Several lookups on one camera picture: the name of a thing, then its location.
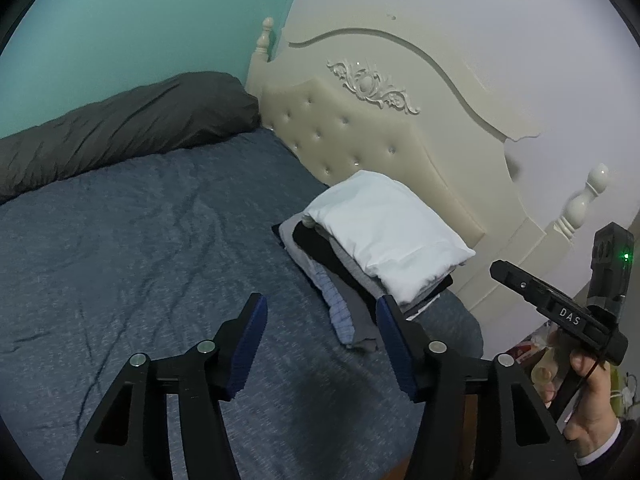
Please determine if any person's right hand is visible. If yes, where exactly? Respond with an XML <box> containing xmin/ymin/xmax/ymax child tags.
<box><xmin>542</xmin><ymin>332</ymin><xmax>622</xmax><ymax>461</ymax></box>

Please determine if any person's right forearm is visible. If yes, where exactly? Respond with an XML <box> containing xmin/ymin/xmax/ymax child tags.
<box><xmin>574</xmin><ymin>420</ymin><xmax>640</xmax><ymax>480</ymax></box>

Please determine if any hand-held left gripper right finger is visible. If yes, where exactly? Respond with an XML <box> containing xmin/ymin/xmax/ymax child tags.
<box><xmin>375</xmin><ymin>295</ymin><xmax>581</xmax><ymax>480</ymax></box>

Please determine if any white long-sleeved shirt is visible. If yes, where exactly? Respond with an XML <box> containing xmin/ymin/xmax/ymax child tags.
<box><xmin>302</xmin><ymin>170</ymin><xmax>477</xmax><ymax>307</ymax></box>

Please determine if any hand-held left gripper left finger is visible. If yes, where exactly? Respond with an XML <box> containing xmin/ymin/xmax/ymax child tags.
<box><xmin>62</xmin><ymin>292</ymin><xmax>269</xmax><ymax>480</ymax></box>

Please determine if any cream tufted headboard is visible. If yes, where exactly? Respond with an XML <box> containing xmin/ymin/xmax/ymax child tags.
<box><xmin>245</xmin><ymin>16</ymin><xmax>611</xmax><ymax>361</ymax></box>

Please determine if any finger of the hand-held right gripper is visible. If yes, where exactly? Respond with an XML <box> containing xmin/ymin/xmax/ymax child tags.
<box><xmin>489</xmin><ymin>260</ymin><xmax>557</xmax><ymax>311</ymax></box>

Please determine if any blue patterned bed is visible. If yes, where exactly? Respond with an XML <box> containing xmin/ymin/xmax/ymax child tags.
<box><xmin>0</xmin><ymin>127</ymin><xmax>485</xmax><ymax>480</ymax></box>

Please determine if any dark grey pillow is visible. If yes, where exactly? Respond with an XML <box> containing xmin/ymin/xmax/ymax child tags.
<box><xmin>0</xmin><ymin>71</ymin><xmax>261</xmax><ymax>206</ymax></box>

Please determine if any stack of folded dark clothes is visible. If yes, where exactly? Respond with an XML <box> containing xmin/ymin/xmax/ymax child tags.
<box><xmin>271</xmin><ymin>215</ymin><xmax>455</xmax><ymax>353</ymax></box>

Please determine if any black cable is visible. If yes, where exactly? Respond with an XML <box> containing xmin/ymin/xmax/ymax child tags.
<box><xmin>562</xmin><ymin>355</ymin><xmax>601</xmax><ymax>433</ymax></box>

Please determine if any yellow green bag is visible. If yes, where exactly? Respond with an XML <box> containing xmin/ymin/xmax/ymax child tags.
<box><xmin>609</xmin><ymin>365</ymin><xmax>636</xmax><ymax>421</ymax></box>

